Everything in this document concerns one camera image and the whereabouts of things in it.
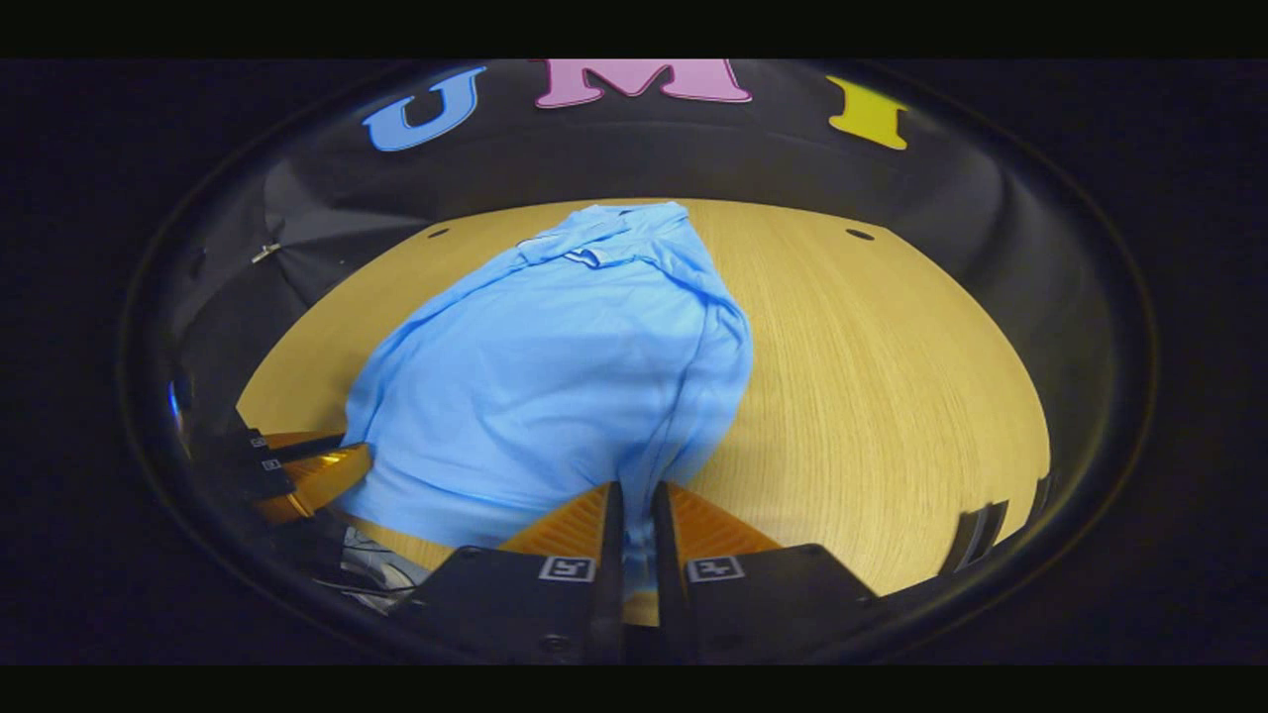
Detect dark object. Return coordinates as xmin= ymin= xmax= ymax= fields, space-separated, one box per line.
xmin=939 ymin=500 xmax=1011 ymax=577

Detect light blue T-shirt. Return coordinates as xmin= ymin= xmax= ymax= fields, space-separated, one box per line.
xmin=337 ymin=202 xmax=756 ymax=602

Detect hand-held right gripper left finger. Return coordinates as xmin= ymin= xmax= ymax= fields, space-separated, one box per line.
xmin=389 ymin=481 xmax=626 ymax=664

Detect tangled grey cables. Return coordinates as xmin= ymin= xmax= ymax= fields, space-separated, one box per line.
xmin=315 ymin=525 xmax=432 ymax=607

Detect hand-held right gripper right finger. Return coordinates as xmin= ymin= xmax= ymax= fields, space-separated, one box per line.
xmin=651 ymin=481 xmax=881 ymax=664

